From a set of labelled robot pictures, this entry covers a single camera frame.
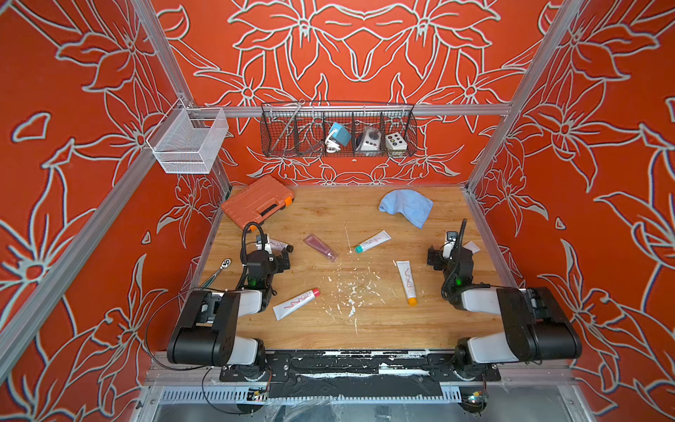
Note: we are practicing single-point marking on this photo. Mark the green cap toothpaste tube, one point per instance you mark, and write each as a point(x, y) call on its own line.
point(380, 238)

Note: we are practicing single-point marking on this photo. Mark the orange tool case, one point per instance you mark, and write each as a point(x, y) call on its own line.
point(258, 201)

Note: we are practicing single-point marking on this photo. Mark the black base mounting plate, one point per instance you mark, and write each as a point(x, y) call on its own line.
point(351, 374)

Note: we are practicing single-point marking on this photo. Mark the white button box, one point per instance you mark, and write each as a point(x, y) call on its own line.
point(396, 145)

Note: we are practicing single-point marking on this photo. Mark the white round dial device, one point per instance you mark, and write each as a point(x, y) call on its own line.
point(369, 142)

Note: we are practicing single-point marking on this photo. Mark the blue microfiber cloth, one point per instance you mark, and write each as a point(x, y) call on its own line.
point(414, 206)

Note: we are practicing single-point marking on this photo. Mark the pink cap toothpaste tube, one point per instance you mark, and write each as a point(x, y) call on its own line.
point(285, 309)

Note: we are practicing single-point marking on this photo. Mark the orange cap toothpaste tube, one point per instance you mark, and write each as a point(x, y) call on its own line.
point(405, 272)

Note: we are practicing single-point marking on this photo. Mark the pink translucent tube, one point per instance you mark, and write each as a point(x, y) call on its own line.
point(318, 245)

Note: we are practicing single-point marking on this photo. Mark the black wire basket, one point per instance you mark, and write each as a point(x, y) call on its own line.
point(312, 129)

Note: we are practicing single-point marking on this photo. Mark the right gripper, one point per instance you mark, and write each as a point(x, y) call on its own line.
point(438, 260)

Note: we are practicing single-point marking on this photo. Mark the clear plastic bin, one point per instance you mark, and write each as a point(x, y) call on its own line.
point(188, 143)

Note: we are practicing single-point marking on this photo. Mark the teal white charger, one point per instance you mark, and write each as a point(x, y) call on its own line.
point(337, 139)

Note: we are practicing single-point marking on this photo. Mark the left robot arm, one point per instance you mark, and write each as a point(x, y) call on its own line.
point(206, 332)

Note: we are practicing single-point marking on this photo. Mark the ratchet wrench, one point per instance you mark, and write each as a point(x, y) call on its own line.
point(212, 278)

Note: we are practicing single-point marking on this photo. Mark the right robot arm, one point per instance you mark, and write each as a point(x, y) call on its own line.
point(535, 327)

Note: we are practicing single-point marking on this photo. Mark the black cap white tube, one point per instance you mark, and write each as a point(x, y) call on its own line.
point(276, 245)

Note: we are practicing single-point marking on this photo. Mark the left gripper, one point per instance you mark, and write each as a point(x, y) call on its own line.
point(279, 264)

